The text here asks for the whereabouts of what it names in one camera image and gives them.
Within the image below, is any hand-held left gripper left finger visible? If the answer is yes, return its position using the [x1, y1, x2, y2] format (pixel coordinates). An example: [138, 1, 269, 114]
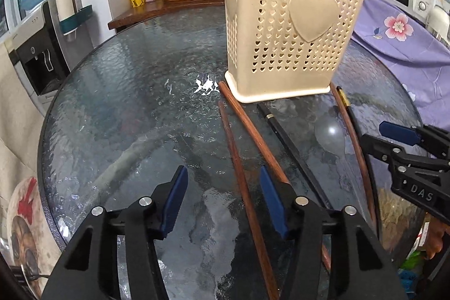
[41, 164, 189, 300]

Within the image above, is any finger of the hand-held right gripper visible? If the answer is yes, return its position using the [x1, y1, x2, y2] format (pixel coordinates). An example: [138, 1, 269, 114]
[379, 121, 450, 158]
[361, 134, 403, 165]

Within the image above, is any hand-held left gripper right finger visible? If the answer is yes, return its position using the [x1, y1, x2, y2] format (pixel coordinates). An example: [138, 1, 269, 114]
[259, 165, 408, 300]

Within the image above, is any brown wooden chopstick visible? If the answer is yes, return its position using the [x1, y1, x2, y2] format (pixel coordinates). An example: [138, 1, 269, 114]
[218, 80, 334, 273]
[330, 82, 378, 228]
[217, 100, 282, 300]

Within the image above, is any black chopstick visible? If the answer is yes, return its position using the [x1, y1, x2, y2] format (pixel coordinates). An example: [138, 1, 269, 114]
[336, 85, 353, 110]
[256, 102, 333, 209]

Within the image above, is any cream perforated utensil holder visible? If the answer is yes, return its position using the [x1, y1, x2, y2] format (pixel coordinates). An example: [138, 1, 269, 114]
[218, 0, 370, 103]

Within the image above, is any purple floral cloth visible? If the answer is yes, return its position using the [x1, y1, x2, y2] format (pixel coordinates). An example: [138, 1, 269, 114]
[352, 0, 450, 132]

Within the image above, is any white kettle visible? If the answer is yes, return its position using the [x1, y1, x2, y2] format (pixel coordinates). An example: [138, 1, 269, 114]
[427, 3, 450, 40]

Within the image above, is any printed seat cushion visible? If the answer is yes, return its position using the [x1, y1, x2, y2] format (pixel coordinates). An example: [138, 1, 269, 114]
[0, 175, 64, 297]

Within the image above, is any beige cloth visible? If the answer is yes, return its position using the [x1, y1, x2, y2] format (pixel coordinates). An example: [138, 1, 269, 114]
[0, 40, 60, 195]

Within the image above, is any wooden counter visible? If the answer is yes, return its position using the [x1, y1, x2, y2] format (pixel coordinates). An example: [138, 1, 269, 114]
[108, 0, 226, 30]

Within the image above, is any teal roll holder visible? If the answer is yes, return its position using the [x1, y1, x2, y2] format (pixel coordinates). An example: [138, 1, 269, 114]
[58, 4, 94, 37]

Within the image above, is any water dispenser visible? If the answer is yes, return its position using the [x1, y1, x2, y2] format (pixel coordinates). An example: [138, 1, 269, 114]
[9, 0, 76, 97]

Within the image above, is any black cable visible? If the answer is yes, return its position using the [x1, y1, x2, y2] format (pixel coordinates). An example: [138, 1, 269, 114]
[12, 265, 53, 287]

